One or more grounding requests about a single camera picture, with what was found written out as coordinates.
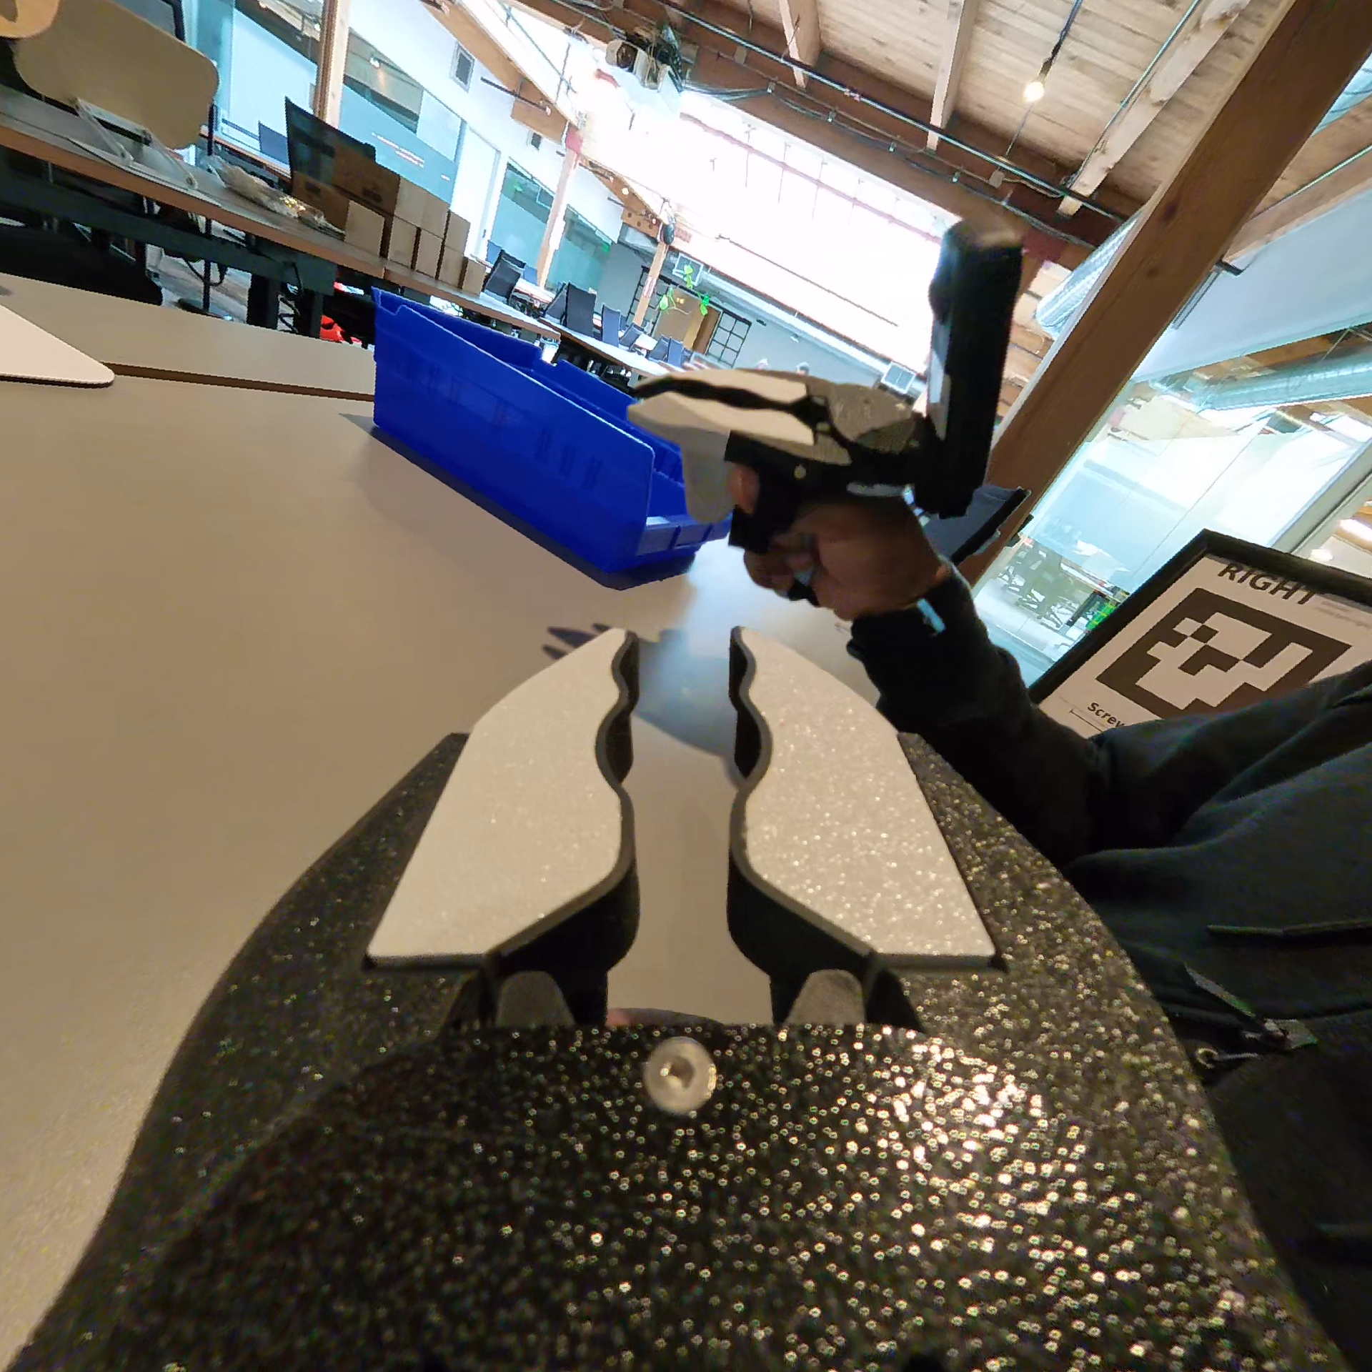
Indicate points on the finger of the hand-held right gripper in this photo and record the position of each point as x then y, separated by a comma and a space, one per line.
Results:
846, 413
719, 407

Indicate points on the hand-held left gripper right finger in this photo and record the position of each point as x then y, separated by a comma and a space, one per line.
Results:
857, 837

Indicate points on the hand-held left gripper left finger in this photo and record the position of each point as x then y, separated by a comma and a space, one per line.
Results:
515, 826

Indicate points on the blue plastic bin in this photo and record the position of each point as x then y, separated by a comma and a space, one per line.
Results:
525, 451

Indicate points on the person's right forearm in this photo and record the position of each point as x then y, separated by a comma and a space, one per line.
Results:
975, 708

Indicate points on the person's right hand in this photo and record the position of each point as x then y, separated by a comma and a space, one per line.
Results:
846, 554

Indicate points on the wooden pillar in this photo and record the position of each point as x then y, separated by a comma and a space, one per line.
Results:
1167, 236

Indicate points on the black framed marker sign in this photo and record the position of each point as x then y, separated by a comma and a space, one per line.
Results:
1211, 645

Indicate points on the stack of cardboard boxes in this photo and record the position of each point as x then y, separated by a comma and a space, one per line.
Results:
385, 215

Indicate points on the white poster stand base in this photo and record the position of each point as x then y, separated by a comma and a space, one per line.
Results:
43, 348

